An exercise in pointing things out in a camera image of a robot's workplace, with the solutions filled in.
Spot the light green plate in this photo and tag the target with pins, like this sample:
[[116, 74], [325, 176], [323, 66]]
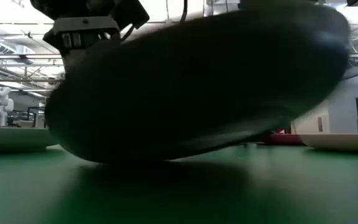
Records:
[[11, 138]]

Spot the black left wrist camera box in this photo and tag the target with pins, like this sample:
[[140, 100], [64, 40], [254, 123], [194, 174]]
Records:
[[132, 14]]

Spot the dark deep plate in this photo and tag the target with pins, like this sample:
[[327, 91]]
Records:
[[197, 87]]

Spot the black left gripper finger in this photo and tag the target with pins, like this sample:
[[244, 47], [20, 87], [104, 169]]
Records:
[[70, 60]]

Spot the cream white plate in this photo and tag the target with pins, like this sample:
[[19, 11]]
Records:
[[343, 141]]

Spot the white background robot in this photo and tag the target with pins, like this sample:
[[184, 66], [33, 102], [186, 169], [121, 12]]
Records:
[[1, 104]]

